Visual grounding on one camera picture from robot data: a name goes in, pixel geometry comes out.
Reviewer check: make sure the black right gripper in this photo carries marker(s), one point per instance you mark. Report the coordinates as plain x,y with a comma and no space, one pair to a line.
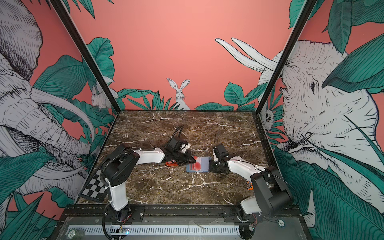
212,167

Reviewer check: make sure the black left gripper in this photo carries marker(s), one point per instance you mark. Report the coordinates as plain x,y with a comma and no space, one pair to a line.
188,157

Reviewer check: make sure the blue card holder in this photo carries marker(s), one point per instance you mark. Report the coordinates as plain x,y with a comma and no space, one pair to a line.
206,166

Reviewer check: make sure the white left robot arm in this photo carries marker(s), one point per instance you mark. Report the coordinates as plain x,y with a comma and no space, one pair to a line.
118,166

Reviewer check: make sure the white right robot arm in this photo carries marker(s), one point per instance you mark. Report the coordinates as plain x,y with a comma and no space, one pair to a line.
271,192

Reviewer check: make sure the orange toy car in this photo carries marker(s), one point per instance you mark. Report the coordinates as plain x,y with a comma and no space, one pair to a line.
249,186

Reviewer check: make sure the black white checkerboard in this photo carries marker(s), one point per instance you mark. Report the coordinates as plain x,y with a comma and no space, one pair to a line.
95,189

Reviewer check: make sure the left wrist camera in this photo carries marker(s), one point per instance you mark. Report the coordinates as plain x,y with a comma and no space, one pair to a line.
177,144

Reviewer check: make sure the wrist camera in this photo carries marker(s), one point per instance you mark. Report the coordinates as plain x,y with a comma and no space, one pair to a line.
220,152
177,144

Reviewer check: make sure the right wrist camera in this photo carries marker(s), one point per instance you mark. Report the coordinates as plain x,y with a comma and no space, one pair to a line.
220,152

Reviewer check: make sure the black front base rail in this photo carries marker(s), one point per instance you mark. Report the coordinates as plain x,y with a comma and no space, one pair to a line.
136,213

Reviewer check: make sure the white slotted cable duct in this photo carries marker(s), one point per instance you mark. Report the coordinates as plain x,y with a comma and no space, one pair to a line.
179,230

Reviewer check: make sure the black right corner frame post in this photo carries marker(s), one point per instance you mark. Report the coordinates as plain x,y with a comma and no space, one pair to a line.
301,21

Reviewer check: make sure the black corner frame post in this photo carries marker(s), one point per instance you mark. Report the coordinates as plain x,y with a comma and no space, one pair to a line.
301,21
71,28

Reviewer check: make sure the black left corner frame post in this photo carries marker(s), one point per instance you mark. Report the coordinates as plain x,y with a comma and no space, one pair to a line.
71,28

